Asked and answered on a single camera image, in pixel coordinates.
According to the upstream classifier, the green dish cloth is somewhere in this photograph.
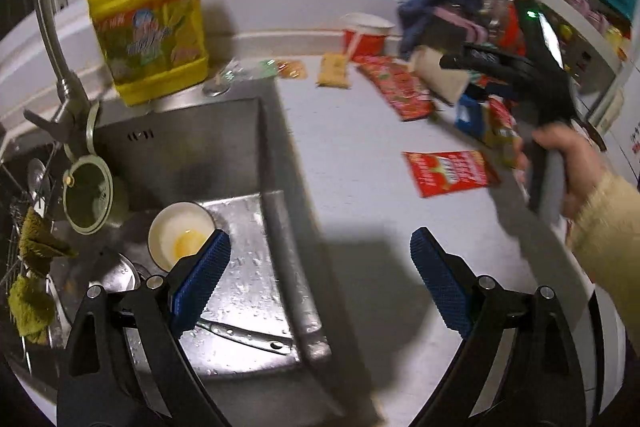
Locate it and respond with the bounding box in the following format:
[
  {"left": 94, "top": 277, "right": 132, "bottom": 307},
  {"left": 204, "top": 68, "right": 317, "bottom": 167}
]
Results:
[
  {"left": 7, "top": 274, "right": 56, "bottom": 343},
  {"left": 19, "top": 207, "right": 79, "bottom": 273}
]

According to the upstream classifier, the brown paper bag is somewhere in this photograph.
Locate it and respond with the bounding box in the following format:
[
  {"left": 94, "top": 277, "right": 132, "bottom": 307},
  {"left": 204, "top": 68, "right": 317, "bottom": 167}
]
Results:
[{"left": 412, "top": 46, "right": 471, "bottom": 106}]

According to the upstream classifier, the wire dish rack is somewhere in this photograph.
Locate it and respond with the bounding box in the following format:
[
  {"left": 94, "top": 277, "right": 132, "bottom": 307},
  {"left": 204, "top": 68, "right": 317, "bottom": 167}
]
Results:
[{"left": 0, "top": 142, "right": 66, "bottom": 358}]

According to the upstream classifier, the clear plastic wrapper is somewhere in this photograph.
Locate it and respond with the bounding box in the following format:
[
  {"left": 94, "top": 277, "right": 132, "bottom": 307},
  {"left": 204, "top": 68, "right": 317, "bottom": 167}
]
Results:
[{"left": 220, "top": 59, "right": 279, "bottom": 83}]

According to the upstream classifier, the steel pot lid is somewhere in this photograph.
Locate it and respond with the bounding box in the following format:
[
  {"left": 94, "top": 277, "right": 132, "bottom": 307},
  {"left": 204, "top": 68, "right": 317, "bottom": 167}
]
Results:
[{"left": 97, "top": 247, "right": 151, "bottom": 296}]

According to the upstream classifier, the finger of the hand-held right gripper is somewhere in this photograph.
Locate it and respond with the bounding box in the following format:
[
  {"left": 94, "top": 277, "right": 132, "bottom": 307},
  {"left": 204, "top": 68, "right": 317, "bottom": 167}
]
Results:
[
  {"left": 438, "top": 53, "right": 527, "bottom": 82},
  {"left": 462, "top": 41, "right": 525, "bottom": 59}
]

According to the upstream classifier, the blue white packet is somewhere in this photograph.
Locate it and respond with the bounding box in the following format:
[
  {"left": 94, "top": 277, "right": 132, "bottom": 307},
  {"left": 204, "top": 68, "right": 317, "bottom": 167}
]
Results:
[{"left": 454, "top": 94, "right": 484, "bottom": 133}]

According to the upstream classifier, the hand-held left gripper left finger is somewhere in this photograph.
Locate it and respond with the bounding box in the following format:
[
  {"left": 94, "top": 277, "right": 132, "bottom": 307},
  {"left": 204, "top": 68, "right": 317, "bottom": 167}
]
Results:
[{"left": 56, "top": 228, "right": 234, "bottom": 427}]

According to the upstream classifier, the steel spoon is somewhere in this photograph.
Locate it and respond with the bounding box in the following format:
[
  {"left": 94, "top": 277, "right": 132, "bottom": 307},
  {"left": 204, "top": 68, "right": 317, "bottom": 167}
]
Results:
[{"left": 27, "top": 157, "right": 51, "bottom": 208}]

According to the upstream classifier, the white bowl with egg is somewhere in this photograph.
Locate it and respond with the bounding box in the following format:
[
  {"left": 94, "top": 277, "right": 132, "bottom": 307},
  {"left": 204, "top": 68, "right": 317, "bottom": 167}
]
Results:
[{"left": 148, "top": 202, "right": 217, "bottom": 273}]

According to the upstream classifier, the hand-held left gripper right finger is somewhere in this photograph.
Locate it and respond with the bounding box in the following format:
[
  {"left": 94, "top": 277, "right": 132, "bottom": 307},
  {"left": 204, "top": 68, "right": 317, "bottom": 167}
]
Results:
[{"left": 410, "top": 227, "right": 587, "bottom": 427}]

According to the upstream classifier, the person's right hand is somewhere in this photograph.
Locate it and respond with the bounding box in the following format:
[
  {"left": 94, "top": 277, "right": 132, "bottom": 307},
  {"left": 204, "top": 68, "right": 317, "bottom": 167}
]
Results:
[{"left": 514, "top": 124, "right": 609, "bottom": 221}]

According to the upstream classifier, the steel sink plug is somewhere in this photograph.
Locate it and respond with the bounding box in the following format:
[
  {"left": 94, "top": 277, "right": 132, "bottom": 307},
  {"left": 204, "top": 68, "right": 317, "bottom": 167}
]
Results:
[{"left": 202, "top": 79, "right": 231, "bottom": 98}]

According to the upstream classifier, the red green crumpled packet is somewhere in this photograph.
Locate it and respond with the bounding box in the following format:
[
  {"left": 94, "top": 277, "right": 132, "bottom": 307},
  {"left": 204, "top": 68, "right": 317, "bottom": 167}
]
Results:
[{"left": 482, "top": 97, "right": 521, "bottom": 168}]

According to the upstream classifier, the green enamel cup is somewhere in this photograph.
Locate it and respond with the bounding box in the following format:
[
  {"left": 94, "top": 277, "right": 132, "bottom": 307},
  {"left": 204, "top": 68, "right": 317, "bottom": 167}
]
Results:
[{"left": 62, "top": 154, "right": 129, "bottom": 236}]

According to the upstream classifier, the stainless steel sink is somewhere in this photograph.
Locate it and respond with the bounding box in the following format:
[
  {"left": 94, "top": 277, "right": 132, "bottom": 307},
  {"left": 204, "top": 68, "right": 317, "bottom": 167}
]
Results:
[{"left": 0, "top": 94, "right": 382, "bottom": 427}]

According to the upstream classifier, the yellow snack packet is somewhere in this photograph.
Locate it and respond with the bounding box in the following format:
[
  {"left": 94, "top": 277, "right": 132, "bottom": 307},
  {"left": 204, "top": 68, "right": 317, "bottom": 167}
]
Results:
[{"left": 316, "top": 53, "right": 351, "bottom": 89}]

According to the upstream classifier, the steel kitchen faucet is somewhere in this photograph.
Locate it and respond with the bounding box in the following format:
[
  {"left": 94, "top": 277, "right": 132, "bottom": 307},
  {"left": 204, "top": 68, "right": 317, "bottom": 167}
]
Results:
[{"left": 22, "top": 0, "right": 101, "bottom": 148}]

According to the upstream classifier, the red tomato print packet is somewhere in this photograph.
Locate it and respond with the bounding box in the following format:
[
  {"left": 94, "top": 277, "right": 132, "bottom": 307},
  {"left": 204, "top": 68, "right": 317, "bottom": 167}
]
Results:
[{"left": 356, "top": 55, "right": 436, "bottom": 123}]

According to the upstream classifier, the white wall shelf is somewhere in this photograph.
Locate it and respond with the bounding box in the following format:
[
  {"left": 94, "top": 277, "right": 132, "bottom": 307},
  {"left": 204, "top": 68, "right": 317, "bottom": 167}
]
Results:
[{"left": 530, "top": 0, "right": 631, "bottom": 98}]

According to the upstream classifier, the yellow detergent jug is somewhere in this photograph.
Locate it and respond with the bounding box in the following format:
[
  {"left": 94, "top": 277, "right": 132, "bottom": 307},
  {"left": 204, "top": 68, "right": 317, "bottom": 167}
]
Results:
[{"left": 84, "top": 0, "right": 210, "bottom": 108}]

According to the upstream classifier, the large red sauce packet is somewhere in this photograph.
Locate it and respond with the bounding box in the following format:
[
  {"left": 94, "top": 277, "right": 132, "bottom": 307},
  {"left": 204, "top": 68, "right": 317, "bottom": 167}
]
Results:
[{"left": 402, "top": 150, "right": 501, "bottom": 199}]

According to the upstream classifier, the steel utensil in sink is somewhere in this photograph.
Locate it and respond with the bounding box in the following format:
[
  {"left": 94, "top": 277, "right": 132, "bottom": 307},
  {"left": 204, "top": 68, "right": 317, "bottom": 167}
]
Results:
[{"left": 197, "top": 319, "right": 294, "bottom": 356}]

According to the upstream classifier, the glass pitcher pink handle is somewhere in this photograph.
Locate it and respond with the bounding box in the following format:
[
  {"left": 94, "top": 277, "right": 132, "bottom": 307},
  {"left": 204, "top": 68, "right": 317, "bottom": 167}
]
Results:
[{"left": 432, "top": 7, "right": 489, "bottom": 44}]

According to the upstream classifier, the person's right forearm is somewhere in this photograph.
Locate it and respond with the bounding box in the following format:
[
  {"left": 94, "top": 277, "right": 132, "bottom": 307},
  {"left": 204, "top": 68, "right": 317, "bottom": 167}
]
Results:
[{"left": 565, "top": 169, "right": 640, "bottom": 308}]

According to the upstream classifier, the small orange packet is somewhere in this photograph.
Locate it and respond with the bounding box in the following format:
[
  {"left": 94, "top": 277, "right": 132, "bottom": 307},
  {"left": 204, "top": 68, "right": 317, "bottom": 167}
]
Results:
[{"left": 277, "top": 59, "right": 307, "bottom": 80}]

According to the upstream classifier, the red paper cup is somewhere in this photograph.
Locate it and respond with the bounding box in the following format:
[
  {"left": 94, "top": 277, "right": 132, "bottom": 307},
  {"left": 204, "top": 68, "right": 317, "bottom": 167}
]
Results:
[{"left": 342, "top": 13, "right": 396, "bottom": 60}]

